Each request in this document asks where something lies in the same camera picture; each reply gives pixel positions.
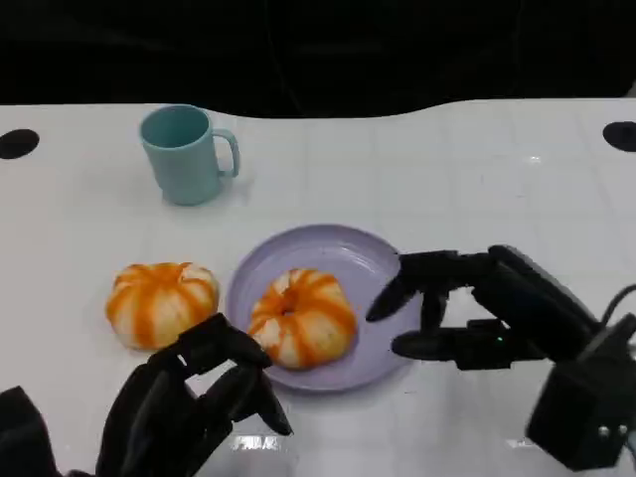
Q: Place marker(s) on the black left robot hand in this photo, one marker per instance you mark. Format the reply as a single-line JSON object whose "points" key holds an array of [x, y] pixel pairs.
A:
{"points": [[164, 402]]}

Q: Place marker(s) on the orange white toy bread roll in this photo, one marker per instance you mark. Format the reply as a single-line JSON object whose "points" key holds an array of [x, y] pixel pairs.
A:
{"points": [[161, 303], [303, 318]]}

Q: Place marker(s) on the lilac plate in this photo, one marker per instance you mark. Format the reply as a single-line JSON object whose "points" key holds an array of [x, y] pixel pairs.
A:
{"points": [[358, 258]]}

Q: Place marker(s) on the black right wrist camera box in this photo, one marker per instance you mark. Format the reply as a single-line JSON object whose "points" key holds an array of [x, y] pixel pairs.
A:
{"points": [[581, 397]]}

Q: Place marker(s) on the pale green mug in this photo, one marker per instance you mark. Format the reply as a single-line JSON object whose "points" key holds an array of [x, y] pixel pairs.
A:
{"points": [[181, 156]]}

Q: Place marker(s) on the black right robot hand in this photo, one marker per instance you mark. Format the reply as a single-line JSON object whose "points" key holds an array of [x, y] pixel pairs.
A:
{"points": [[517, 308]]}

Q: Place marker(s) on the black round table grommet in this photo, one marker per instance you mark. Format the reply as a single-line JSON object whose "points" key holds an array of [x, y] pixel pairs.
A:
{"points": [[622, 135], [17, 144]]}

